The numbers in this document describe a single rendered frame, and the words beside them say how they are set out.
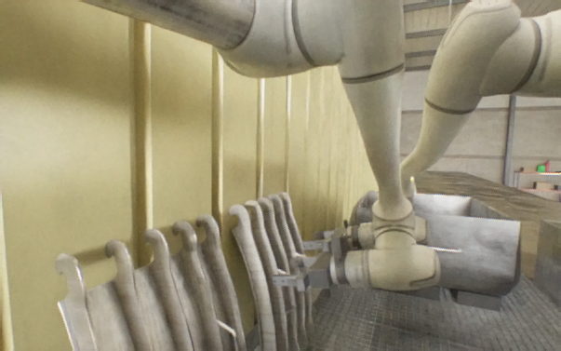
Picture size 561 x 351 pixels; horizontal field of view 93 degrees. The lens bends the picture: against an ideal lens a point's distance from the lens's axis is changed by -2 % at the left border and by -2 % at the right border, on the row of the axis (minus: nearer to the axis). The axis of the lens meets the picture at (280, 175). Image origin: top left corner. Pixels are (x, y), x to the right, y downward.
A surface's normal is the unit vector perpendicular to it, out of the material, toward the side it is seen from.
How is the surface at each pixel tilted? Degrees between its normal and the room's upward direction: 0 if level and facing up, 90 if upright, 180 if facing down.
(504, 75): 129
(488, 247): 89
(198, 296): 90
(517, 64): 119
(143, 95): 90
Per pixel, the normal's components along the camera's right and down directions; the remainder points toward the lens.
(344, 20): -0.59, 0.53
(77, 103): 0.91, 0.06
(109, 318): 0.83, -0.38
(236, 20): 0.65, 0.63
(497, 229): -0.37, 0.07
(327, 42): -0.44, 0.69
